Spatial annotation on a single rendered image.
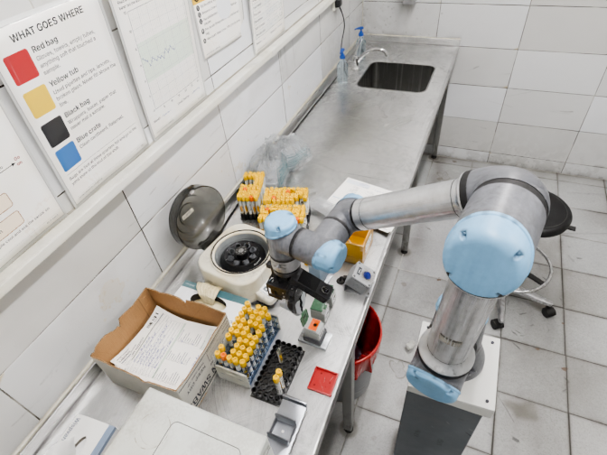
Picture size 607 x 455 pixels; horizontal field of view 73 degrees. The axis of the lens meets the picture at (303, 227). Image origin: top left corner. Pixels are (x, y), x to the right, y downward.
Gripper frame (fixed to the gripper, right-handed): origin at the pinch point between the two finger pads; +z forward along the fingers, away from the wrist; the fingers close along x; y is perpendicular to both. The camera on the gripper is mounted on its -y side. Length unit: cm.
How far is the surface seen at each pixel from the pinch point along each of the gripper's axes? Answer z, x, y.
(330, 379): 11.4, 10.2, -12.6
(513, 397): 99, -53, -76
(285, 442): 5.9, 31.0, -10.0
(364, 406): 99, -22, -14
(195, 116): -35, -35, 51
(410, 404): 23.9, 2.9, -34.2
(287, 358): 9.7, 9.8, 0.4
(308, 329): 3.9, 2.0, -3.0
